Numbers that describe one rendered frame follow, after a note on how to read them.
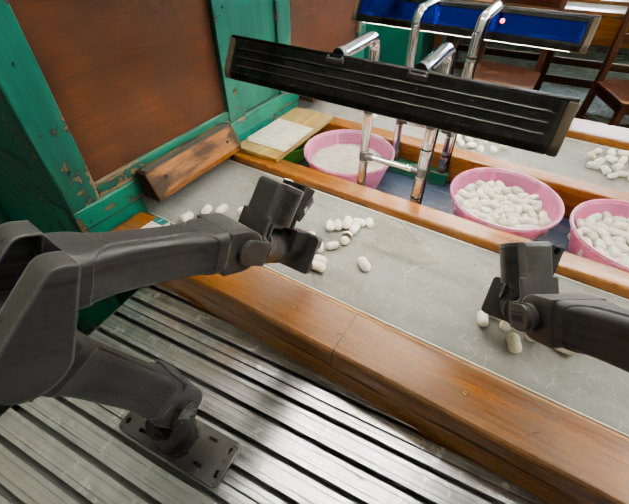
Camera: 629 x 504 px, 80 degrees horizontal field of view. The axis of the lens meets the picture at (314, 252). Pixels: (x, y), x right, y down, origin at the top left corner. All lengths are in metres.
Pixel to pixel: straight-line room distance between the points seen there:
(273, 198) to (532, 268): 0.36
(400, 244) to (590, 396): 0.43
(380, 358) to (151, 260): 0.40
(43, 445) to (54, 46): 0.67
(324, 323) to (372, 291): 0.14
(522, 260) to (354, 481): 0.41
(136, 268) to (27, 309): 0.10
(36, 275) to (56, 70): 0.56
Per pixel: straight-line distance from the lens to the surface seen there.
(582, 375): 0.79
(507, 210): 1.06
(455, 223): 0.93
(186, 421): 0.61
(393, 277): 0.80
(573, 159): 1.39
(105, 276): 0.39
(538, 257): 0.59
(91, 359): 0.44
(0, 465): 0.83
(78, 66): 0.88
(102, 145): 0.92
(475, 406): 0.65
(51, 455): 0.80
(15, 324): 0.36
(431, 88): 0.67
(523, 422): 0.67
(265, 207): 0.53
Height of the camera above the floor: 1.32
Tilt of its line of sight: 44 degrees down
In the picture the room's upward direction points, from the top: straight up
